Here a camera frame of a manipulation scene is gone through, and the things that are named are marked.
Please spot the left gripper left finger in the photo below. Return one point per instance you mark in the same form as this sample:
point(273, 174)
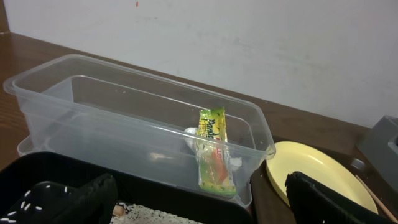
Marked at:
point(51, 202)

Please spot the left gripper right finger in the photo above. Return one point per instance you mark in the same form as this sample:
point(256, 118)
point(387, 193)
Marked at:
point(313, 202)

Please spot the yellow plate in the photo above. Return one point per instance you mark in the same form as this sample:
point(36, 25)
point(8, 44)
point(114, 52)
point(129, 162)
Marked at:
point(293, 156)

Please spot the green snack wrapper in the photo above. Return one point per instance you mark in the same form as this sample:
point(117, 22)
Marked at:
point(215, 176)

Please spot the black waste tray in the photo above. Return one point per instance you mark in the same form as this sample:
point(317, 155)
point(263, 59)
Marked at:
point(35, 168)

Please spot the grey dishwasher rack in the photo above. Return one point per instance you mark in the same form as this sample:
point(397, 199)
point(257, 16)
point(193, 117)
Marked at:
point(379, 146)

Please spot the clear plastic waste bin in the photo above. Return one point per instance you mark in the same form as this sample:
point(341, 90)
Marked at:
point(135, 122)

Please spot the left wooden chopstick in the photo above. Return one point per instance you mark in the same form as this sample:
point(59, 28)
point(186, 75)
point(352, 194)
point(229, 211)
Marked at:
point(375, 198)

